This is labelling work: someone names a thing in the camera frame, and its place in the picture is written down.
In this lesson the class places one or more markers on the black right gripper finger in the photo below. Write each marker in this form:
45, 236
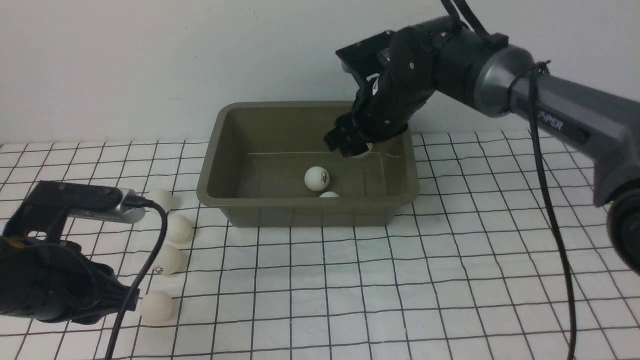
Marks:
347, 149

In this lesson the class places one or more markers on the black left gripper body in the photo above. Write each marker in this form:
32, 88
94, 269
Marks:
55, 282

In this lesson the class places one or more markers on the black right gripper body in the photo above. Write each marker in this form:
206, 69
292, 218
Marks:
382, 108

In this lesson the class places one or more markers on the white ping-pong ball with logo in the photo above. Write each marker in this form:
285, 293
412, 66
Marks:
317, 179

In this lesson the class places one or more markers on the white ping-pong ball with mark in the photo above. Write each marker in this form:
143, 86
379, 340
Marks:
168, 261

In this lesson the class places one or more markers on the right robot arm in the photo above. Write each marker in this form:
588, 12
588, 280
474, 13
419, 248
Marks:
488, 74

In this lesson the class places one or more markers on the olive plastic bin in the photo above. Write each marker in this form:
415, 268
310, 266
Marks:
259, 152

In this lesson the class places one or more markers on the white grid tablecloth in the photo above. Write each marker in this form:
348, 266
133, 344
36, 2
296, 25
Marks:
469, 270

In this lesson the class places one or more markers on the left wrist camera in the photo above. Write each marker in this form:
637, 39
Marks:
48, 206

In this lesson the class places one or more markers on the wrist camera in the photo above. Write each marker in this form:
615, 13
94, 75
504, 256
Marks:
367, 57
48, 206

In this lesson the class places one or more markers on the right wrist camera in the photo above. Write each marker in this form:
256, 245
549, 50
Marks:
367, 57

